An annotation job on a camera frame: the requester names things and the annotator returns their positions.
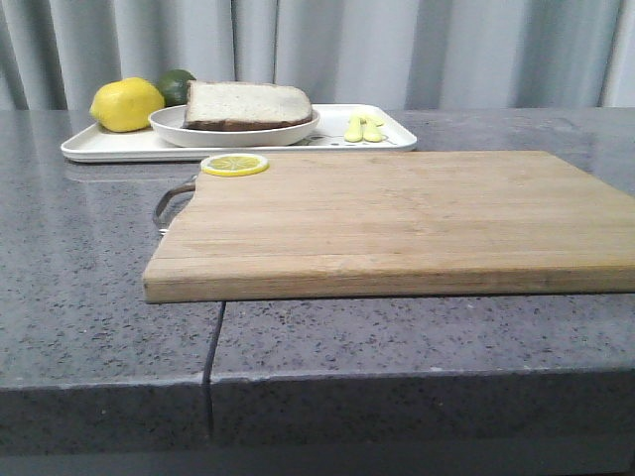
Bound grey curtain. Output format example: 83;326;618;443
1;1;634;110

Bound white round plate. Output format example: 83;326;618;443
149;105;320;148

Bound yellow lemon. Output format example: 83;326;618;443
89;77;165;133

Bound white rectangular tray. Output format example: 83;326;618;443
61;104;417;164

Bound lemon slice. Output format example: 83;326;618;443
200;153;269;178

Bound white bread slice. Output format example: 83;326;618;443
184;80;313;132

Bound wooden cutting board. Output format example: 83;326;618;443
143;151;634;302

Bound green lime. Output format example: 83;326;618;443
156;69;195;107

